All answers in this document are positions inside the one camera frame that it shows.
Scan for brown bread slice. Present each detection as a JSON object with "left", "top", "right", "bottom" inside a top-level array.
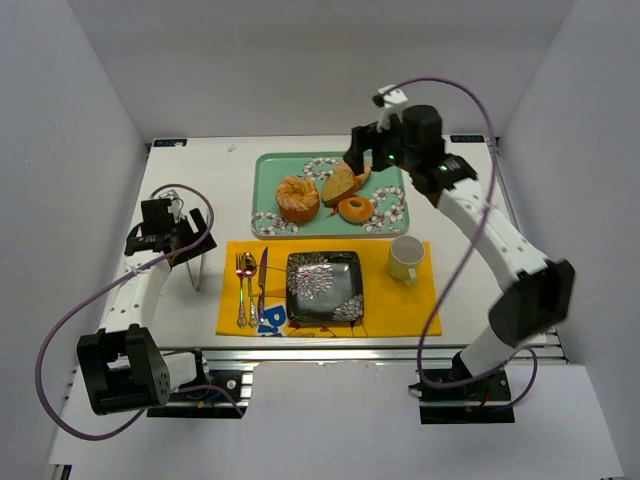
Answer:
[{"left": 321, "top": 163, "right": 360, "bottom": 207}]

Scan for metal serving tongs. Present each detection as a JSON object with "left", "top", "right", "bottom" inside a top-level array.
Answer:
[{"left": 160, "top": 189, "right": 204, "bottom": 292}]

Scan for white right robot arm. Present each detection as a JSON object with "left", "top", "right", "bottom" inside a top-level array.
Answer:
[{"left": 344, "top": 105, "right": 575, "bottom": 388}]

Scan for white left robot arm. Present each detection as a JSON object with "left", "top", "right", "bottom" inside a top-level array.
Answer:
[{"left": 76, "top": 198, "right": 216, "bottom": 415}]

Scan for pale bagel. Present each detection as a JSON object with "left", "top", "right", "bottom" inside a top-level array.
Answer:
[{"left": 354, "top": 162, "right": 372, "bottom": 188}]

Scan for iridescent fork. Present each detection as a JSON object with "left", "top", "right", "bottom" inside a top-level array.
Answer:
[{"left": 235, "top": 253, "right": 248, "bottom": 328}]

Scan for green floral tray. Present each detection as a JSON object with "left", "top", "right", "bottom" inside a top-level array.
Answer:
[{"left": 251, "top": 152, "right": 410, "bottom": 239}]

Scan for iridescent spoon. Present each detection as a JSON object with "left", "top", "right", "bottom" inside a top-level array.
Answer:
[{"left": 244, "top": 252, "right": 259, "bottom": 329}]

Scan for orange glazed donut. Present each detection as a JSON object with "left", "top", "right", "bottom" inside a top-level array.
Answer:
[{"left": 338, "top": 196, "right": 375, "bottom": 224}]

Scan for iridescent knife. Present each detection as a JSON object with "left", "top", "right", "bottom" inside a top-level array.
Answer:
[{"left": 257, "top": 247, "right": 269, "bottom": 323}]

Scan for blue label sticker right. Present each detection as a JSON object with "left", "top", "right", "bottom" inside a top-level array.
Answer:
[{"left": 449, "top": 135, "right": 485, "bottom": 143}]

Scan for yellow placemat cloth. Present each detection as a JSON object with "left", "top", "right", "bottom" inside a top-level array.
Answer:
[{"left": 216, "top": 239, "right": 436, "bottom": 339}]

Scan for orange bundt cake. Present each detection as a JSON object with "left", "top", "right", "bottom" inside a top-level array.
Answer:
[{"left": 275, "top": 176, "right": 320, "bottom": 223}]

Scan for pale yellow mug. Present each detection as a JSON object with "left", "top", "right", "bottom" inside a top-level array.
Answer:
[{"left": 388, "top": 235, "right": 426, "bottom": 286}]

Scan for black floral square plate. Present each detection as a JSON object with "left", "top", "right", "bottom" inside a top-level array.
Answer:
[{"left": 286, "top": 251, "right": 364, "bottom": 324}]

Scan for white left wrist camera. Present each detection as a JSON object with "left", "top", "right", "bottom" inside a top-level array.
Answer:
[{"left": 169, "top": 197, "right": 184, "bottom": 223}]

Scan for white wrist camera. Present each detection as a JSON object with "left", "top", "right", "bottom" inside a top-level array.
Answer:
[
  {"left": 169, "top": 197, "right": 184, "bottom": 223},
  {"left": 372, "top": 85, "right": 408, "bottom": 132}
]

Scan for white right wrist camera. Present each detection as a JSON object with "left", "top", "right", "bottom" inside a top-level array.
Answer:
[{"left": 372, "top": 85, "right": 408, "bottom": 132}]

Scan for aluminium frame rail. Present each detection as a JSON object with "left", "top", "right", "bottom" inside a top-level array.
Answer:
[{"left": 204, "top": 346, "right": 566, "bottom": 362}]

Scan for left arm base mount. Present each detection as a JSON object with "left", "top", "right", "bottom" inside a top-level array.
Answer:
[{"left": 146, "top": 362, "right": 254, "bottom": 420}]

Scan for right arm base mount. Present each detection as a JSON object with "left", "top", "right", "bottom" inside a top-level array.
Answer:
[{"left": 409, "top": 371, "right": 515, "bottom": 425}]

